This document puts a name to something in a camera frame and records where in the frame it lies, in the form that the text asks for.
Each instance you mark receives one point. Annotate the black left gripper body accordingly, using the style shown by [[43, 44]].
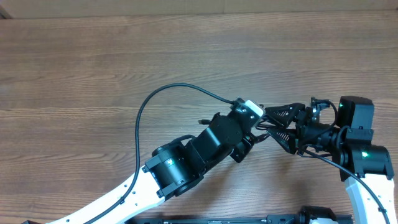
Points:
[[239, 152]]

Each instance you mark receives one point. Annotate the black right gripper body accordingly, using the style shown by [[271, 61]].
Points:
[[308, 132]]

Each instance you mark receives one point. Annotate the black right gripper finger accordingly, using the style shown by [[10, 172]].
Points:
[[285, 138], [282, 116]]

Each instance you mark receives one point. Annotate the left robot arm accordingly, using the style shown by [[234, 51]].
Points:
[[173, 169]]

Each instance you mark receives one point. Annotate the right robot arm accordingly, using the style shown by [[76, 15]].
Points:
[[340, 135]]

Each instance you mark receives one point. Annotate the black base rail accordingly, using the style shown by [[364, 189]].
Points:
[[306, 215]]

